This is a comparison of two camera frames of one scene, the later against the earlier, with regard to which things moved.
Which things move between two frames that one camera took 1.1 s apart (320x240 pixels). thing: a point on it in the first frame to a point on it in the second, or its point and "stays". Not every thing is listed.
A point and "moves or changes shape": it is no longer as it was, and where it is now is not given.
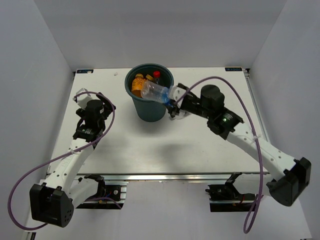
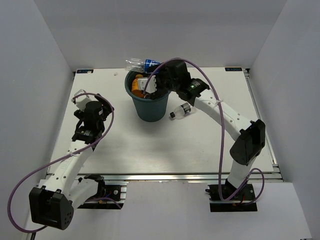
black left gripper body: (107, 109) stays
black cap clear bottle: (179, 115) stays
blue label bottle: (155, 92) moves or changes shape
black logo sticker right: (233, 69) stays
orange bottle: (149, 77) moves or changes shape
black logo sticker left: (84, 71) stays
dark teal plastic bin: (147, 110) stays
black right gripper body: (192, 106) to (163, 83)
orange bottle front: (137, 86) stays
